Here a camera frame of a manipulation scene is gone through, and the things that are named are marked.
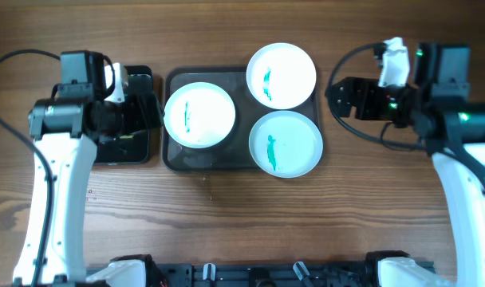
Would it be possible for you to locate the black water tray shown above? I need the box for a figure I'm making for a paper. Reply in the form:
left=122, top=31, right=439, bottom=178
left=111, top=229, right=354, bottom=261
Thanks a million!
left=94, top=65, right=153, bottom=166

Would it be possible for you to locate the grey serving tray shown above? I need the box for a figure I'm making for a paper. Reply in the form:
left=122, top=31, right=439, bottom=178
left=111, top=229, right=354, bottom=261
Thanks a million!
left=161, top=65, right=321, bottom=174

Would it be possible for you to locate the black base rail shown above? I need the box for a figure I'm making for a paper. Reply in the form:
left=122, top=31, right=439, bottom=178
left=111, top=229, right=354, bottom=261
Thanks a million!
left=86, top=254, right=436, bottom=287

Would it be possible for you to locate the white plate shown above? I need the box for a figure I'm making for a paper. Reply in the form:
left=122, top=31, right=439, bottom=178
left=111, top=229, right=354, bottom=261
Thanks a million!
left=246, top=42, right=317, bottom=110
left=248, top=111, right=324, bottom=179
left=164, top=82, right=236, bottom=149

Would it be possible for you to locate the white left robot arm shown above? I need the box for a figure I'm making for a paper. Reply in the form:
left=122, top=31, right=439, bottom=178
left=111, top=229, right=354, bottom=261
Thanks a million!
left=12, top=51, right=164, bottom=286

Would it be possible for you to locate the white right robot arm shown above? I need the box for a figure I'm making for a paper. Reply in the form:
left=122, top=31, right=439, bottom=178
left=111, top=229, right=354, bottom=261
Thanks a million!
left=325, top=37, right=485, bottom=286

